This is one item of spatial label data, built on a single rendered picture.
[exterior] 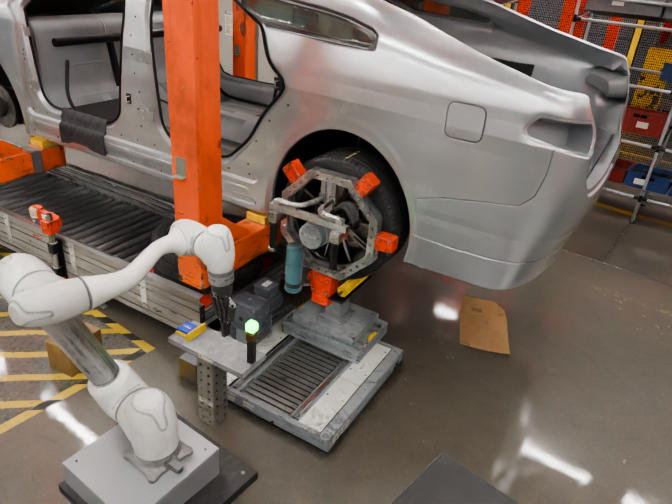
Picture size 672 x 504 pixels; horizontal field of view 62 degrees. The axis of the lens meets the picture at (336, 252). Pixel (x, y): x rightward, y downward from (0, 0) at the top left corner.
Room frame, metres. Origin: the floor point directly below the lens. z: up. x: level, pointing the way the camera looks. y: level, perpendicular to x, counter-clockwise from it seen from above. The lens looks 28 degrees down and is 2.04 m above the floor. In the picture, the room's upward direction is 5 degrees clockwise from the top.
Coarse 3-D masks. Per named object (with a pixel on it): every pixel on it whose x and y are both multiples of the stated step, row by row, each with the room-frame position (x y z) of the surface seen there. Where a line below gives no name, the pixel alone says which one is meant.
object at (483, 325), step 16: (464, 304) 3.23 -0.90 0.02; (480, 304) 3.24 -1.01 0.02; (496, 304) 3.25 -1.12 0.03; (464, 320) 3.04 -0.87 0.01; (480, 320) 3.06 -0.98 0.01; (496, 320) 3.08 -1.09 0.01; (464, 336) 2.86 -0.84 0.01; (480, 336) 2.88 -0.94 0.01; (496, 336) 2.90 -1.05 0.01; (496, 352) 2.73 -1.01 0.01
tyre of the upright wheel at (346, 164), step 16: (320, 160) 2.63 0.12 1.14; (336, 160) 2.59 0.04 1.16; (352, 160) 2.58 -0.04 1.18; (368, 160) 2.63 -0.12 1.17; (384, 160) 2.70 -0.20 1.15; (384, 176) 2.57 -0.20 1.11; (384, 192) 2.47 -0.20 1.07; (400, 192) 2.58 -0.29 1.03; (384, 208) 2.45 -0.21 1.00; (400, 208) 2.52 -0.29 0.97; (384, 224) 2.45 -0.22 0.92; (400, 224) 2.49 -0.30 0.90; (400, 240) 2.51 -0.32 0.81; (384, 256) 2.44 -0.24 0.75; (368, 272) 2.47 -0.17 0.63
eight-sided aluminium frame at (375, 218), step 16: (304, 176) 2.57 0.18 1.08; (320, 176) 2.53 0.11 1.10; (336, 176) 2.49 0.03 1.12; (352, 176) 2.51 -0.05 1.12; (288, 192) 2.61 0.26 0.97; (352, 192) 2.44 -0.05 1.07; (368, 208) 2.40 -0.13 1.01; (288, 224) 2.62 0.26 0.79; (288, 240) 2.61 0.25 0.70; (368, 240) 2.39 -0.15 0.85; (304, 256) 2.56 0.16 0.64; (368, 256) 2.38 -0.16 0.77; (320, 272) 2.51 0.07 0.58; (352, 272) 2.42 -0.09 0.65
